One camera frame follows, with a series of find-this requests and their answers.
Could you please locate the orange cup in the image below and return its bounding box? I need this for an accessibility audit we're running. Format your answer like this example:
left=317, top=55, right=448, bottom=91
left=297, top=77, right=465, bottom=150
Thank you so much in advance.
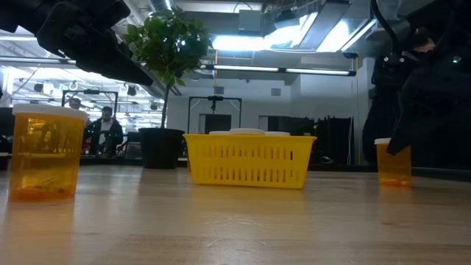
left=374, top=137, right=412, bottom=188

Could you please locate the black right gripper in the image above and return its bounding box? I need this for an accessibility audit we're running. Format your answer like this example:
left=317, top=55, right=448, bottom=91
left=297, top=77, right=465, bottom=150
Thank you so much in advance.
left=371, top=47, right=471, bottom=156

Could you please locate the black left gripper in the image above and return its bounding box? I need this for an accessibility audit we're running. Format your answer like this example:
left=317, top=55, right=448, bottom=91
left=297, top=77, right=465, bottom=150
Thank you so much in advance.
left=35, top=0, right=155, bottom=88

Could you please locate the yellow plastic slotted basket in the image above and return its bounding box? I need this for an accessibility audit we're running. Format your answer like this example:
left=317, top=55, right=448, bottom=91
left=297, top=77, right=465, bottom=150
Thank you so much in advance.
left=183, top=133, right=317, bottom=190

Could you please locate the long ceiling light bar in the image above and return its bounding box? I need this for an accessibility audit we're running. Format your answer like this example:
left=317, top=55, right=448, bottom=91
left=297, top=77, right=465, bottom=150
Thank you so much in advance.
left=200, top=63, right=357, bottom=77

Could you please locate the grey ceiling box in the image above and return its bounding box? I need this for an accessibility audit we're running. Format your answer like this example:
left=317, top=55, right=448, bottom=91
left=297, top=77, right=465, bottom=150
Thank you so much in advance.
left=238, top=9, right=263, bottom=32

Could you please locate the black background camera frame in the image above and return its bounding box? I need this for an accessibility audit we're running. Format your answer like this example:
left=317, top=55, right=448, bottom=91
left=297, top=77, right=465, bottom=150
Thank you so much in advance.
left=187, top=95, right=243, bottom=134

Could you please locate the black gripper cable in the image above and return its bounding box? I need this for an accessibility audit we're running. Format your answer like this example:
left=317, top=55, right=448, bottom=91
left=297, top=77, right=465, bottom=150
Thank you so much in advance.
left=369, top=0, right=402, bottom=56

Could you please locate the potted green plant black pot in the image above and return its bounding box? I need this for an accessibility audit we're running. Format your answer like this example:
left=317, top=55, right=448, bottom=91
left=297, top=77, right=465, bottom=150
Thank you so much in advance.
left=123, top=9, right=213, bottom=170

